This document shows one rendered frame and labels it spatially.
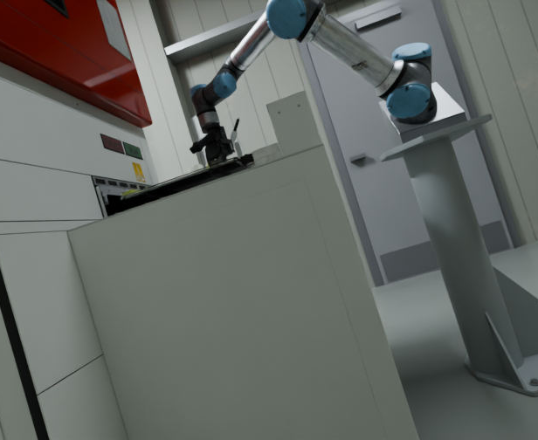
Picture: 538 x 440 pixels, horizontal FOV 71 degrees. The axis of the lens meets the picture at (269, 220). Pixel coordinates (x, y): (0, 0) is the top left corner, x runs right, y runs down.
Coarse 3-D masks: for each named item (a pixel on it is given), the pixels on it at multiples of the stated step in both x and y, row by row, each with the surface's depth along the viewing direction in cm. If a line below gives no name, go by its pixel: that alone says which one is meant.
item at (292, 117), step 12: (288, 96) 86; (300, 96) 86; (276, 108) 86; (288, 108) 86; (300, 108) 86; (276, 120) 86; (288, 120) 86; (300, 120) 86; (312, 120) 85; (276, 132) 87; (288, 132) 86; (300, 132) 86; (312, 132) 85; (288, 144) 86; (300, 144) 86; (312, 144) 85
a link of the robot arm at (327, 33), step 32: (288, 0) 96; (320, 0) 102; (288, 32) 102; (320, 32) 103; (352, 32) 104; (352, 64) 107; (384, 64) 106; (416, 64) 111; (384, 96) 110; (416, 96) 106
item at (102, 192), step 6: (96, 186) 105; (102, 186) 106; (96, 192) 105; (102, 192) 106; (108, 192) 109; (114, 192) 112; (120, 192) 115; (126, 192) 119; (132, 192) 122; (102, 198) 105; (102, 204) 105; (108, 204) 107; (102, 210) 105; (108, 210) 106; (114, 210) 109; (120, 210) 112; (108, 216) 105
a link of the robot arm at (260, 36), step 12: (264, 24) 120; (252, 36) 124; (264, 36) 122; (240, 48) 129; (252, 48) 127; (264, 48) 128; (228, 60) 135; (240, 60) 132; (252, 60) 132; (240, 72) 137
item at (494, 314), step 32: (448, 128) 115; (384, 160) 136; (416, 160) 127; (448, 160) 124; (416, 192) 132; (448, 192) 123; (448, 224) 124; (448, 256) 126; (480, 256) 123; (448, 288) 130; (480, 288) 122; (512, 288) 127; (480, 320) 123; (512, 320) 127; (480, 352) 124; (512, 352) 121; (512, 384) 114
